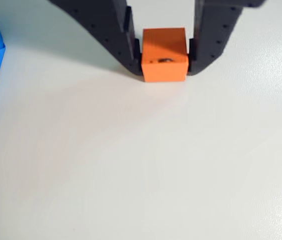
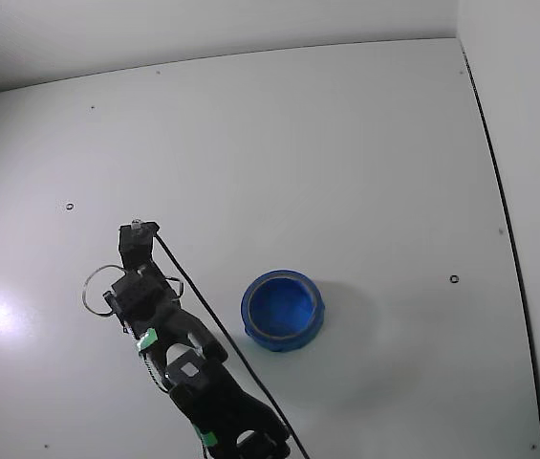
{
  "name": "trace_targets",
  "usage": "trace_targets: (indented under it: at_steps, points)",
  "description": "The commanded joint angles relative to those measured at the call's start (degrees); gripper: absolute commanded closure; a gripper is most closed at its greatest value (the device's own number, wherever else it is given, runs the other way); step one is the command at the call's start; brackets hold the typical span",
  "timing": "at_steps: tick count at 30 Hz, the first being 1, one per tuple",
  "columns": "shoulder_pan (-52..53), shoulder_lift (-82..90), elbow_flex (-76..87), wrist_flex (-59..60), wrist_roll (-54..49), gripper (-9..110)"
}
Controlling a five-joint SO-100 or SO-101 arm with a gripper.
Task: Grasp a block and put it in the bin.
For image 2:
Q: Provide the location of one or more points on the blue tape roll bin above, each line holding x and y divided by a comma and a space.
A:
256, 330

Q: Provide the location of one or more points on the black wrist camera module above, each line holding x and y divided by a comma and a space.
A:
136, 246

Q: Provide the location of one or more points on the green tape label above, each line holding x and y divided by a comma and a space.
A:
147, 340
208, 437

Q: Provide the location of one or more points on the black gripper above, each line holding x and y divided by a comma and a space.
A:
132, 252

